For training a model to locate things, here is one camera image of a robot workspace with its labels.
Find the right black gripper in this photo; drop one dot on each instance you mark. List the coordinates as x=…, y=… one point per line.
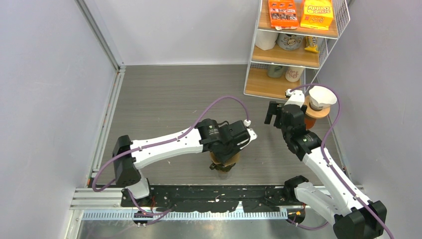
x=273, y=110

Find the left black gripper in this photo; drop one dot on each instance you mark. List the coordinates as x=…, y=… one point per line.
x=221, y=158

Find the brown paper coffee filter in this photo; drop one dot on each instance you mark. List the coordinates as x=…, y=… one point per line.
x=231, y=161

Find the dark green glass dripper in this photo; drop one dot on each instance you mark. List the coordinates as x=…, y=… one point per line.
x=221, y=168

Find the wooden ring dripper holder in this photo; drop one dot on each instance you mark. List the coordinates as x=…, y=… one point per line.
x=316, y=114

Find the white paper coffee filter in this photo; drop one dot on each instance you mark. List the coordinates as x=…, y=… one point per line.
x=322, y=95

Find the clear glass dripper cone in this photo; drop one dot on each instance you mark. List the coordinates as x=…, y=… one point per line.
x=316, y=107

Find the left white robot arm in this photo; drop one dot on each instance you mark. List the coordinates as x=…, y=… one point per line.
x=223, y=141

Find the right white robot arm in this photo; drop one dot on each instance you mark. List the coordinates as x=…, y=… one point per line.
x=351, y=213

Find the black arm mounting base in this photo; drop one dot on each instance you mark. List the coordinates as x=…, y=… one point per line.
x=218, y=198

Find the glass beaker with coffee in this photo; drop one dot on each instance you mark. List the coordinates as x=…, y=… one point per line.
x=223, y=175

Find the grey green cup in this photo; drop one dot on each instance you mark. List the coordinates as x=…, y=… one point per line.
x=275, y=71

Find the white printed cup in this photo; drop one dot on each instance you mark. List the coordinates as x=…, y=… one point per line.
x=293, y=73

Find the orange glass carafe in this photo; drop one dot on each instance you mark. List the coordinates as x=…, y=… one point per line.
x=309, y=121

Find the grey printed mug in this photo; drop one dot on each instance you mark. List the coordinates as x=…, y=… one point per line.
x=289, y=42

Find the yellow snack packet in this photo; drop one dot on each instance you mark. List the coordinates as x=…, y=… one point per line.
x=311, y=44

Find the orange snack box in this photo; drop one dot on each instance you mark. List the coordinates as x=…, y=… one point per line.
x=283, y=14

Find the yellow scrub daddy box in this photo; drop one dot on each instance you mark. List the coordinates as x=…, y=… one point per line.
x=316, y=14

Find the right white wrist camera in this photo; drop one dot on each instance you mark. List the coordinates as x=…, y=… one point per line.
x=294, y=97

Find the white wire wooden shelf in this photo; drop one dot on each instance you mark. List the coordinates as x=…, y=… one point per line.
x=259, y=84

